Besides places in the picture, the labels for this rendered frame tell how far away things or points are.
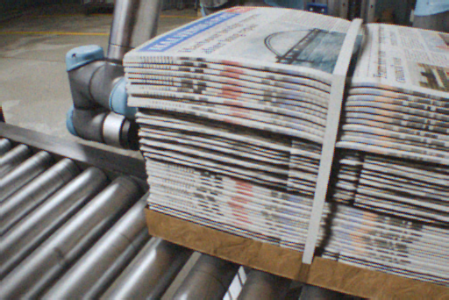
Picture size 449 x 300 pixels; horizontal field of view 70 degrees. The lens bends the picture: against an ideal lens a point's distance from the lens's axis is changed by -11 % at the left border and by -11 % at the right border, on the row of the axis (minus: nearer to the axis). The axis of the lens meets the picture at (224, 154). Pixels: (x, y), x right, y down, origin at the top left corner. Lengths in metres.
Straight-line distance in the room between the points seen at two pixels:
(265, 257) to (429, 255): 0.16
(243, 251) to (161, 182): 0.11
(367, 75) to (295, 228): 0.16
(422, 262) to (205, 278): 0.22
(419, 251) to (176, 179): 0.24
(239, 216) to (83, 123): 0.44
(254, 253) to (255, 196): 0.07
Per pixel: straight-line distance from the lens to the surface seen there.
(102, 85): 0.60
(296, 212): 0.34
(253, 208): 0.35
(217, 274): 0.41
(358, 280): 0.38
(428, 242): 0.34
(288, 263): 0.38
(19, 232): 0.52
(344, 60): 0.29
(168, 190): 0.39
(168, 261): 0.43
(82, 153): 0.66
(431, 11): 1.10
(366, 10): 1.06
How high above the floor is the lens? 1.11
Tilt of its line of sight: 31 degrees down
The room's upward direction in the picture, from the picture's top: straight up
